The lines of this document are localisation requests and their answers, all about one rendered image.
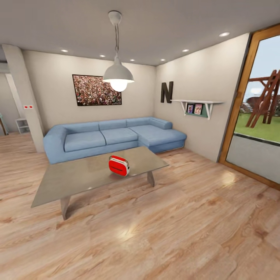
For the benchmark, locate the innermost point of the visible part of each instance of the sofa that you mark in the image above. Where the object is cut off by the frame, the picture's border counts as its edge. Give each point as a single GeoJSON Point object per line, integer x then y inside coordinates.
{"type": "Point", "coordinates": [72, 141]}

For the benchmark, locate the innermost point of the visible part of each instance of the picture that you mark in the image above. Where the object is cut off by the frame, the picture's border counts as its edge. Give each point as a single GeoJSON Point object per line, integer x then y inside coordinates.
{"type": "Point", "coordinates": [92, 91]}
{"type": "Point", "coordinates": [190, 108]}
{"type": "Point", "coordinates": [197, 108]}

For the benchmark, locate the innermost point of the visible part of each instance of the room light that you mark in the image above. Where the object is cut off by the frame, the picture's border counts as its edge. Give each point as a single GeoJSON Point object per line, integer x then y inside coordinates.
{"type": "Point", "coordinates": [117, 70]}

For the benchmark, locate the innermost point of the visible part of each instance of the coffee table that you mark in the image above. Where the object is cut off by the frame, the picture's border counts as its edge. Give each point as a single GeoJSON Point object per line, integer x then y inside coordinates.
{"type": "Point", "coordinates": [66, 179]}

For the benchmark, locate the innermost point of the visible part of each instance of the decorative sign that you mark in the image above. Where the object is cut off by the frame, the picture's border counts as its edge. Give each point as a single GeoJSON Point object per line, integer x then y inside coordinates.
{"type": "Point", "coordinates": [166, 93]}

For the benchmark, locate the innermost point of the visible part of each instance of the radio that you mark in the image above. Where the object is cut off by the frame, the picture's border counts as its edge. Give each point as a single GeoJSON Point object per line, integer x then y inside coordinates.
{"type": "Point", "coordinates": [119, 165]}

